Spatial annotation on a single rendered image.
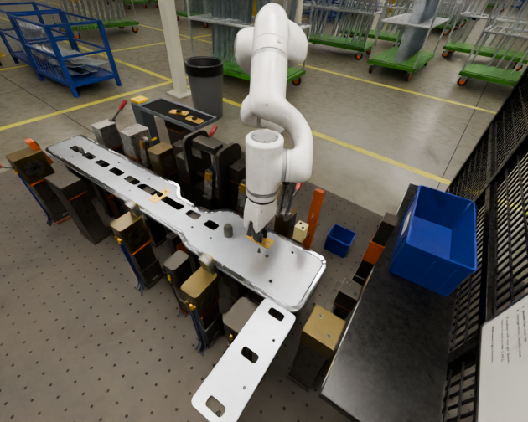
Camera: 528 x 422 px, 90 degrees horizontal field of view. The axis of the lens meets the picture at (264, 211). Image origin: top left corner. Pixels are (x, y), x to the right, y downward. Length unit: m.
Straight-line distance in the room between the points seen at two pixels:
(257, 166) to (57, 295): 1.00
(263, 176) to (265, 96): 0.18
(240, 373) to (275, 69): 0.69
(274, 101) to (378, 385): 0.66
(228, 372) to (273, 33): 0.78
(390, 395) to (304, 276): 0.33
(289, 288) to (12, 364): 0.93
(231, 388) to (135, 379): 0.45
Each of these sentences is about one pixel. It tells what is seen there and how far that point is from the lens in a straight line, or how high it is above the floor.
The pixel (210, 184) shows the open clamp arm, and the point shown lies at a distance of 1.03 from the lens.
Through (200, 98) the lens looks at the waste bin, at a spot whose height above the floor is 0.33.
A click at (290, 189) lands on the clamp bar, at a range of 0.82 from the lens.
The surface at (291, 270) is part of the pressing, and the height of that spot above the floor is 1.00.
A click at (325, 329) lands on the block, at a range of 0.69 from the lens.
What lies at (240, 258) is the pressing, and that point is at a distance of 0.84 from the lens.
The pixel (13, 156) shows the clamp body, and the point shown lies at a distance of 1.49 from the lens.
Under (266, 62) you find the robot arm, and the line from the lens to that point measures 0.69.
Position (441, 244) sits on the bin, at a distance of 1.04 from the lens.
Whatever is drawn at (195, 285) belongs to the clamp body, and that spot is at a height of 1.04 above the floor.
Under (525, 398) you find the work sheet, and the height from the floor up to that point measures 1.26.
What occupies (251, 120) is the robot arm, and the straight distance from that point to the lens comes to 1.23.
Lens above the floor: 1.67
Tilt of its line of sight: 43 degrees down
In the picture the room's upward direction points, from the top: 3 degrees clockwise
